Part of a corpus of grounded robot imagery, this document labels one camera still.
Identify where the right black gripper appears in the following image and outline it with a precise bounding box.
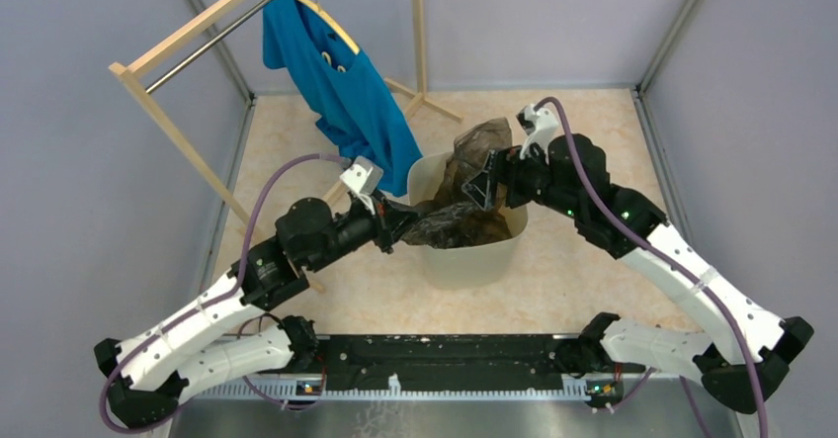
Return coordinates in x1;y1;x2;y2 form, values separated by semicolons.
461;137;581;219

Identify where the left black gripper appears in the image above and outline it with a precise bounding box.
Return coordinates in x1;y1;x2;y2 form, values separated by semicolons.
306;188;425;273

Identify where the cream plastic trash bin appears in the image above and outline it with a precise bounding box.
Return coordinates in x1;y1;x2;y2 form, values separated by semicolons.
407;152;529;290

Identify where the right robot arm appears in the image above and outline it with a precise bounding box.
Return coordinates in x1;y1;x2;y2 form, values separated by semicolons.
462;134;813;414

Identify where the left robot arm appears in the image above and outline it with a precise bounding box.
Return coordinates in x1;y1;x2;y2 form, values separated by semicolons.
94;192;431;434

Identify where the blue t-shirt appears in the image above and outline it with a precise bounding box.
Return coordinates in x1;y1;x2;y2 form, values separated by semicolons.
262;0;422;197

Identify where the wooden clothes hanger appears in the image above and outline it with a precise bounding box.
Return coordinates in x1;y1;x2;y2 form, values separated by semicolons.
296;0;361;55

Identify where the wooden clothes rack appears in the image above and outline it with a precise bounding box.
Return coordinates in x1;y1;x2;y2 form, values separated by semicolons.
108;0;463;295

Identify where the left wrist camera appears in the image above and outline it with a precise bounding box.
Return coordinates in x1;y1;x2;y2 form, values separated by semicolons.
339;156;383;215

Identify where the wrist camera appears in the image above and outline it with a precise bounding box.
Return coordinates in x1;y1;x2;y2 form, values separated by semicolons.
339;156;383;215
516;104;559;160

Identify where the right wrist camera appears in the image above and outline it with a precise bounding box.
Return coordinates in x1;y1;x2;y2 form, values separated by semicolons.
516;104;559;160

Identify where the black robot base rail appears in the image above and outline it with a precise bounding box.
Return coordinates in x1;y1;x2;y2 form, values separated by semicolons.
302;334;617;393

